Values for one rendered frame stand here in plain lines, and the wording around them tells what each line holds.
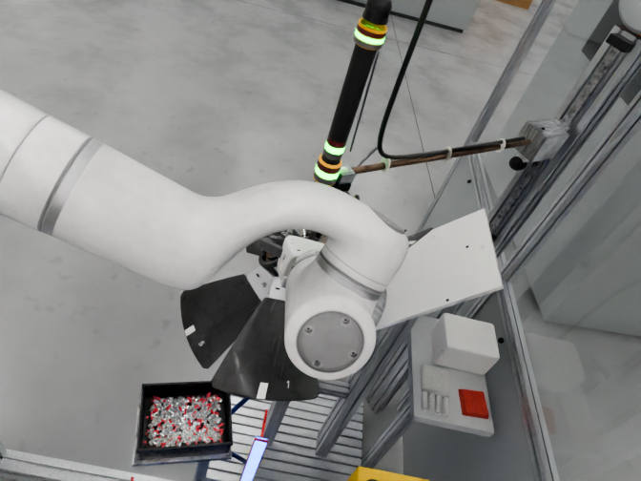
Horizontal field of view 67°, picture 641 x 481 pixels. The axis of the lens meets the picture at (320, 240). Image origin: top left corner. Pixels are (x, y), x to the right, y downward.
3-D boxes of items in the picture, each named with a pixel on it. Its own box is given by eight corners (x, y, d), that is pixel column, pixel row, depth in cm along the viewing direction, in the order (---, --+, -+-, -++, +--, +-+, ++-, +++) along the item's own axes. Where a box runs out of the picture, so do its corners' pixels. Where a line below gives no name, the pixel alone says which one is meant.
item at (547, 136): (535, 143, 125) (554, 115, 119) (555, 159, 121) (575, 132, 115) (509, 147, 120) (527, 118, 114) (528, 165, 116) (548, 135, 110)
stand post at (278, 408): (271, 432, 208) (321, 310, 144) (267, 453, 201) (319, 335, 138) (261, 430, 207) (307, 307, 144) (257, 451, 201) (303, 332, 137)
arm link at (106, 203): (137, 62, 43) (401, 221, 53) (61, 213, 46) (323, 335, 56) (118, 62, 34) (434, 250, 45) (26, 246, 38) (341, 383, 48)
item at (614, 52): (483, 230, 148) (618, 33, 105) (494, 241, 145) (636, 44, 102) (476, 232, 146) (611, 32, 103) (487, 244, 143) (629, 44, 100)
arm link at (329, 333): (314, 235, 54) (272, 301, 56) (321, 274, 41) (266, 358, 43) (376, 271, 55) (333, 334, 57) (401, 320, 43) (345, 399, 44)
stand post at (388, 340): (322, 443, 210) (424, 278, 130) (320, 464, 204) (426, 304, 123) (313, 441, 209) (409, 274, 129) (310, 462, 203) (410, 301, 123)
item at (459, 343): (477, 333, 160) (493, 314, 152) (484, 377, 148) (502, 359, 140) (428, 322, 158) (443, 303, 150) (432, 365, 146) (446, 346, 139)
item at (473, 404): (483, 393, 144) (485, 390, 142) (487, 419, 138) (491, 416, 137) (457, 389, 143) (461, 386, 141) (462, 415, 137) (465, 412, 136)
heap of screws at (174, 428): (220, 395, 129) (221, 388, 126) (222, 449, 120) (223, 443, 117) (145, 399, 123) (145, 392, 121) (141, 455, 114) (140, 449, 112)
